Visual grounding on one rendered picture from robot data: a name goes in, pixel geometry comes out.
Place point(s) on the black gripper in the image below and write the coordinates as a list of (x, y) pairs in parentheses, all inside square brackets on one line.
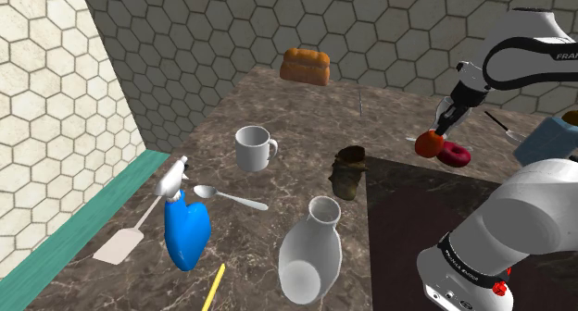
[(465, 98)]

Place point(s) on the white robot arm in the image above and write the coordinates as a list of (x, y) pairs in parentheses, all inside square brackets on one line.
[(519, 220)]

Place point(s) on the red donut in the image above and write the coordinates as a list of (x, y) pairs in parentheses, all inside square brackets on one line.
[(455, 155)]

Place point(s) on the orange round fruit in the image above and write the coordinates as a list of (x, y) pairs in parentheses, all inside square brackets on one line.
[(428, 145)]

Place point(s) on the light blue box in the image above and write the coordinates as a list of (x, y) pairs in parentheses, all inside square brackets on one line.
[(546, 141)]

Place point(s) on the thin grey rod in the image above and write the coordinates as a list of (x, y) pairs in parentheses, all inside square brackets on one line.
[(361, 103)]

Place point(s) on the orange round object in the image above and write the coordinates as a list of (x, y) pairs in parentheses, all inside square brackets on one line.
[(571, 118)]

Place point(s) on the dark robot stand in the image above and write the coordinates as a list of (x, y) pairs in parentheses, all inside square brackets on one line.
[(406, 211)]

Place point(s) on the brown worn boot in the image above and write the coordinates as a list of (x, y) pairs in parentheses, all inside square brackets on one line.
[(346, 177)]

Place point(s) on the brown bread loaf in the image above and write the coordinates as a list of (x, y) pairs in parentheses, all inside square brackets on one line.
[(305, 68)]

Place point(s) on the white vase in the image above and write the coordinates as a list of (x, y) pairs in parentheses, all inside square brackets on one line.
[(311, 256)]

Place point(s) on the white mug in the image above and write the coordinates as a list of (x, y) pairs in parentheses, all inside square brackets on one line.
[(250, 154)]

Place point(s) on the silver spoon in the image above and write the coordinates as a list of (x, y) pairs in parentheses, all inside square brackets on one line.
[(205, 191)]

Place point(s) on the blue spray bottle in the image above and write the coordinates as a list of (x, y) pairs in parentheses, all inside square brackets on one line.
[(187, 235)]

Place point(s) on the yellow pencil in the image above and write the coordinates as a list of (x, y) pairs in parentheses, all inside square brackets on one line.
[(214, 287)]

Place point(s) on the white spatula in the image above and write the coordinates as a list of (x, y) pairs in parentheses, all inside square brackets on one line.
[(118, 247)]

